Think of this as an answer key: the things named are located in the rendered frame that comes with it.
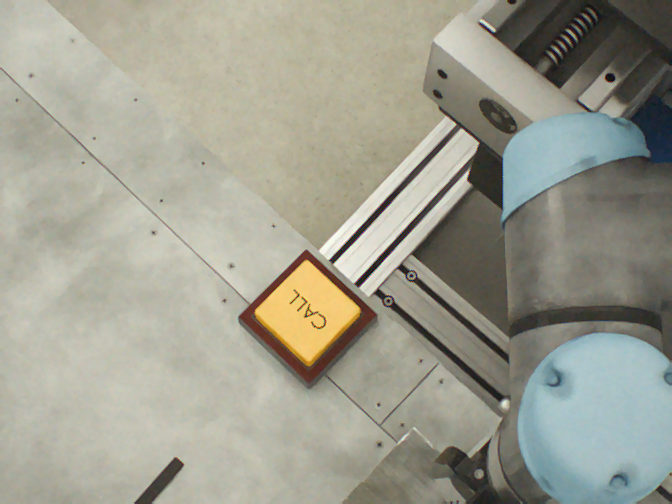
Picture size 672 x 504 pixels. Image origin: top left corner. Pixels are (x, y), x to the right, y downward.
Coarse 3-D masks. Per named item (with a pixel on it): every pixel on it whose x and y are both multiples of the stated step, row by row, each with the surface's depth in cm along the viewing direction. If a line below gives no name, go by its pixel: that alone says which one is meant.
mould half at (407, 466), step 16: (416, 432) 94; (400, 448) 94; (416, 448) 94; (432, 448) 94; (384, 464) 93; (400, 464) 93; (416, 464) 93; (368, 480) 93; (384, 480) 93; (400, 480) 93; (416, 480) 93; (432, 480) 93; (352, 496) 93; (368, 496) 93; (384, 496) 93; (400, 496) 93; (416, 496) 93; (432, 496) 93
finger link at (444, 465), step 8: (448, 448) 83; (456, 448) 82; (440, 456) 83; (448, 456) 82; (456, 456) 81; (464, 456) 82; (432, 464) 84; (440, 464) 82; (448, 464) 80; (456, 464) 81; (432, 472) 86; (440, 472) 84; (448, 472) 82; (456, 472) 80
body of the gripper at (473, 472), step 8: (488, 440) 78; (480, 448) 78; (488, 448) 73; (472, 456) 81; (480, 456) 79; (488, 456) 72; (464, 464) 79; (472, 464) 79; (480, 464) 78; (488, 464) 72; (464, 472) 79; (472, 472) 78; (480, 472) 78; (488, 472) 72; (456, 480) 80; (464, 480) 79; (472, 480) 78; (480, 480) 78; (456, 488) 82; (464, 488) 80; (472, 488) 78; (464, 496) 82; (496, 496) 72
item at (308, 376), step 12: (300, 264) 105; (312, 264) 105; (288, 276) 105; (276, 288) 104; (348, 288) 104; (264, 300) 104; (360, 300) 104; (252, 312) 104; (372, 312) 104; (252, 324) 103; (360, 324) 103; (264, 336) 103; (348, 336) 103; (276, 348) 103; (336, 348) 103; (288, 360) 103; (324, 360) 103; (300, 372) 102; (312, 372) 102
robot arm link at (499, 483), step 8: (504, 400) 69; (504, 408) 69; (504, 416) 71; (496, 432) 70; (496, 440) 69; (496, 448) 68; (496, 456) 68; (496, 464) 68; (496, 472) 69; (496, 480) 69; (504, 480) 67; (496, 488) 70; (504, 488) 68; (504, 496) 69; (512, 496) 68
